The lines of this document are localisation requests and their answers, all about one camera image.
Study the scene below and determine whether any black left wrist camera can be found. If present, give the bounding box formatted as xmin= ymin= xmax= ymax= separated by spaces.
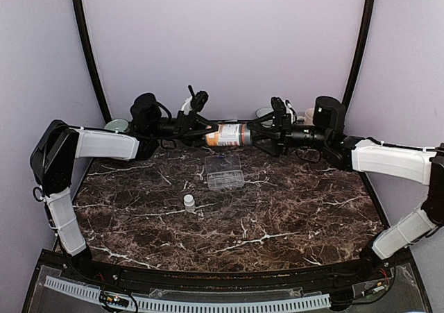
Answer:
xmin=187 ymin=85 xmax=209 ymax=113

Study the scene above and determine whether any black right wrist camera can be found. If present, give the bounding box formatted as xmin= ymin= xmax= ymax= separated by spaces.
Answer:
xmin=271 ymin=96 xmax=288 ymax=118

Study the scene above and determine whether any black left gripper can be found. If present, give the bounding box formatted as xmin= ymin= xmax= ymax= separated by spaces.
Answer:
xmin=149 ymin=110 xmax=223 ymax=147

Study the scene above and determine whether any black right corner post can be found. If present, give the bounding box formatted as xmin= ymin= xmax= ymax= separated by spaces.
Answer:
xmin=342 ymin=0 xmax=375 ymax=110

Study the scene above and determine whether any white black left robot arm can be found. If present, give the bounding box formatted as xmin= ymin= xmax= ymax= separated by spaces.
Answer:
xmin=30 ymin=90 xmax=209 ymax=282

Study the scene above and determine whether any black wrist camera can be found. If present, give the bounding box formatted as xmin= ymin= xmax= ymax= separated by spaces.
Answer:
xmin=187 ymin=85 xmax=209 ymax=113
xmin=271 ymin=96 xmax=288 ymax=118

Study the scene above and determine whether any black left corner post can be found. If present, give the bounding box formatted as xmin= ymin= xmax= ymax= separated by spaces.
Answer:
xmin=72 ymin=0 xmax=112 ymax=123

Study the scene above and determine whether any clear plastic pill organizer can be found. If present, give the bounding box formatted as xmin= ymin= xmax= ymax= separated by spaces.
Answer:
xmin=205 ymin=155 xmax=245 ymax=191

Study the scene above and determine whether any cream floral ceramic mug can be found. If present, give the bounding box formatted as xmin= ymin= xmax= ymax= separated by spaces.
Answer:
xmin=298 ymin=108 xmax=314 ymax=126

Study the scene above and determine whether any small white pill bottle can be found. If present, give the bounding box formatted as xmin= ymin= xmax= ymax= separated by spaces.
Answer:
xmin=183 ymin=194 xmax=196 ymax=212

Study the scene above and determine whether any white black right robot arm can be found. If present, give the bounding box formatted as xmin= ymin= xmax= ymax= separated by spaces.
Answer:
xmin=247 ymin=96 xmax=443 ymax=281

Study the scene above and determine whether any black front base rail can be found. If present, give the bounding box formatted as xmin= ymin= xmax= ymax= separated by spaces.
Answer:
xmin=34 ymin=248 xmax=413 ymax=293

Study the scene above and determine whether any pale green ceramic bowl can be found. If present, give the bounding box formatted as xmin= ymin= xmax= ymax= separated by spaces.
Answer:
xmin=104 ymin=119 xmax=129 ymax=132

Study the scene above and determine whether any teal striped ceramic bowl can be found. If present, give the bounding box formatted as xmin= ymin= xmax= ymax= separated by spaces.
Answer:
xmin=255 ymin=107 xmax=273 ymax=118

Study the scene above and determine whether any white slotted cable duct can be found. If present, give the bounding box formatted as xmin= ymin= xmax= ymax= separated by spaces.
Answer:
xmin=44 ymin=276 xmax=331 ymax=312

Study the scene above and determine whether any black corner post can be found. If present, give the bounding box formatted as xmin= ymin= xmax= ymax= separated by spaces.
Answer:
xmin=72 ymin=0 xmax=112 ymax=123
xmin=342 ymin=0 xmax=375 ymax=110

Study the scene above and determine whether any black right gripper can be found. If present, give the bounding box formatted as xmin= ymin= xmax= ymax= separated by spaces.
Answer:
xmin=248 ymin=110 xmax=331 ymax=158

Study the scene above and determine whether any orange pill bottle grey cap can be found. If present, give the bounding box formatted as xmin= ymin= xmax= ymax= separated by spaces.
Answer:
xmin=205 ymin=123 xmax=253 ymax=146

